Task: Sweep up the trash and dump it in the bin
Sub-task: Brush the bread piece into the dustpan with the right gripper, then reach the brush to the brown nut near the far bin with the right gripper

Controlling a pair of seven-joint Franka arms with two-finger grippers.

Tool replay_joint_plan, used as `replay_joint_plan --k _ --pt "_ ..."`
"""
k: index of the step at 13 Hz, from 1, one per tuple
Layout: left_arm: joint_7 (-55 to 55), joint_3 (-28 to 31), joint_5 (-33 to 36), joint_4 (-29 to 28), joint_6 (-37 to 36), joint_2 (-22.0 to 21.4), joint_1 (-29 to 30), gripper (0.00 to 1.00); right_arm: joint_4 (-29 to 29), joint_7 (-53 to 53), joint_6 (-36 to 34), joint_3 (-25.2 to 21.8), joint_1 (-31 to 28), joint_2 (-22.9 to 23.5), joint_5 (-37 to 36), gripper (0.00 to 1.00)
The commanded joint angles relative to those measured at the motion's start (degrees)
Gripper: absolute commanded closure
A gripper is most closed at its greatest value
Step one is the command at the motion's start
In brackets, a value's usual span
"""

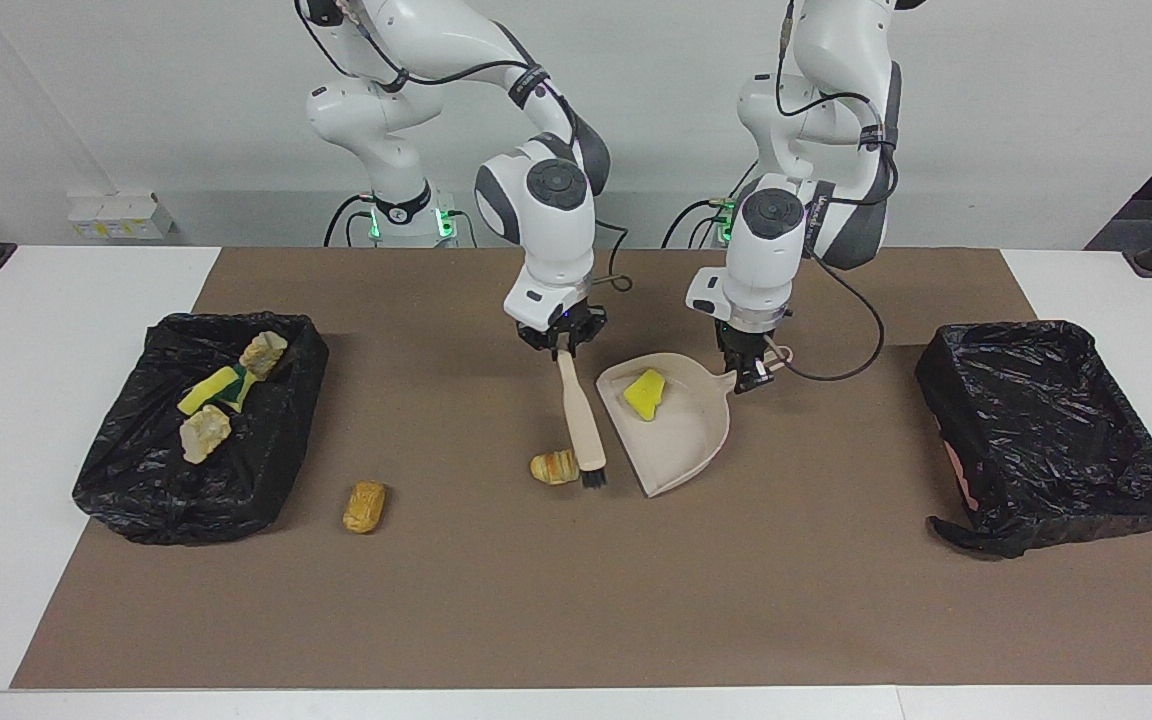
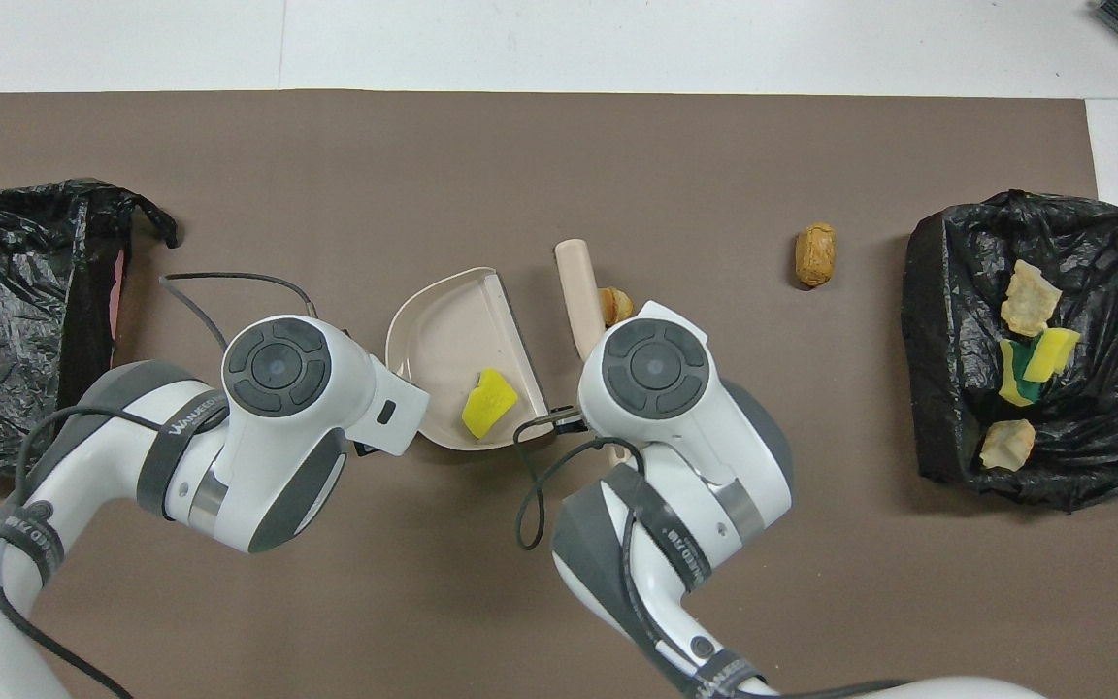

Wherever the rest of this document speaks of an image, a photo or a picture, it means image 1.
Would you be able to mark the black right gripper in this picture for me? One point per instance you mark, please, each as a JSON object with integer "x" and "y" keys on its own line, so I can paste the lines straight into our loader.
{"x": 566, "y": 325}

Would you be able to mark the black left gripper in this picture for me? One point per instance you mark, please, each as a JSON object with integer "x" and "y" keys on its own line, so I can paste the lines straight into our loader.
{"x": 741, "y": 345}

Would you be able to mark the beige hand brush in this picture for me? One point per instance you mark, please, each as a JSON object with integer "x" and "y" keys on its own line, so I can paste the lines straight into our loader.
{"x": 581, "y": 420}

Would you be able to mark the yellow jagged sponge chunk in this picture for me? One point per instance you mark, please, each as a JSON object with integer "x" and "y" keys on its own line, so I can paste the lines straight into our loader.
{"x": 644, "y": 393}

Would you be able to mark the beige plastic dustpan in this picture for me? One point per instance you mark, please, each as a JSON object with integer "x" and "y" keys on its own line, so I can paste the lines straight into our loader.
{"x": 681, "y": 440}

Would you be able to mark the orange striped croissant piece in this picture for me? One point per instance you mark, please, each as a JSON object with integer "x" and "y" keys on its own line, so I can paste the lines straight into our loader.
{"x": 554, "y": 467}

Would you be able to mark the brown bread roll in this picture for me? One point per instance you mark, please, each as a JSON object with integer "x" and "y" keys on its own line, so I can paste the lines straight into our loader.
{"x": 364, "y": 507}

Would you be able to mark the braided pastry piece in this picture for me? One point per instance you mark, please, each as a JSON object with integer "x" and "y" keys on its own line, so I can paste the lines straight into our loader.
{"x": 261, "y": 352}

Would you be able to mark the yellow green sponge piece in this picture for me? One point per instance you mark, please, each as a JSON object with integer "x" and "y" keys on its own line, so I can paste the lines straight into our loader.
{"x": 239, "y": 390}

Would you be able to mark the yellow sponge block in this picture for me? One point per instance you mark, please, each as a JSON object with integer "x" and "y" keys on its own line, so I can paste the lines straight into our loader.
{"x": 206, "y": 392}

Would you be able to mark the pale bread chunk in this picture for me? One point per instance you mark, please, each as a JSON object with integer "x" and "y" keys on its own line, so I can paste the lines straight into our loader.
{"x": 204, "y": 432}

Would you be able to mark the black bag lined pink bin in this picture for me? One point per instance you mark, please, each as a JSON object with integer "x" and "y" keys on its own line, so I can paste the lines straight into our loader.
{"x": 1036, "y": 440}

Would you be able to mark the brown paper table mat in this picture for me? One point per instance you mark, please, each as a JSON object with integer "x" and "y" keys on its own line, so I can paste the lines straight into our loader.
{"x": 436, "y": 600}

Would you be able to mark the white box on table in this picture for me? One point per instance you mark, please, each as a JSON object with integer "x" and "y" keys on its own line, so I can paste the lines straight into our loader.
{"x": 121, "y": 220}

